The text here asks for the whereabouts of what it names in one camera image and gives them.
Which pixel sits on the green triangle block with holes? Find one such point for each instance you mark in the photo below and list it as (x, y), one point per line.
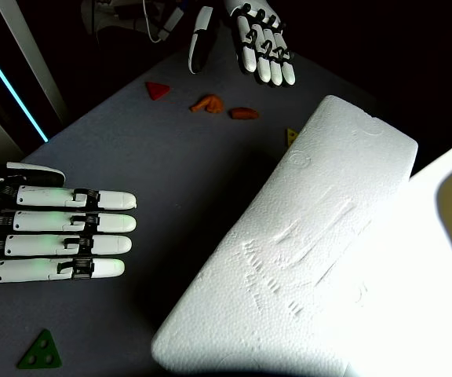
(41, 353)

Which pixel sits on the brown toy food piece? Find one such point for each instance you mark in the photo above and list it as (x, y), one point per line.
(243, 113)

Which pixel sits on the grey table cloth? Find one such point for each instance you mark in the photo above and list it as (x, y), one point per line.
(151, 165)

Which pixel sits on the cyan light strip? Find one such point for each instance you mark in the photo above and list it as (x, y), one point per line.
(12, 88)

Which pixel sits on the orange toy chicken leg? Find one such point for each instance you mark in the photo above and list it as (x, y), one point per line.
(210, 104)

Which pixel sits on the white upright post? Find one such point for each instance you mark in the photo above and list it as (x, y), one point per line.
(33, 59)

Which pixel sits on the large white curved housing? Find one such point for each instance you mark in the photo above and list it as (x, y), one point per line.
(406, 275)

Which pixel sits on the white foam lid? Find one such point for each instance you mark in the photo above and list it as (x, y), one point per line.
(289, 243)

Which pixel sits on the yellow triangle block with holes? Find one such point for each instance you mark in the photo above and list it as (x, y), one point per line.
(290, 136)

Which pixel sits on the red triangle block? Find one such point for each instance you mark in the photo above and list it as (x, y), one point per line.
(156, 90)

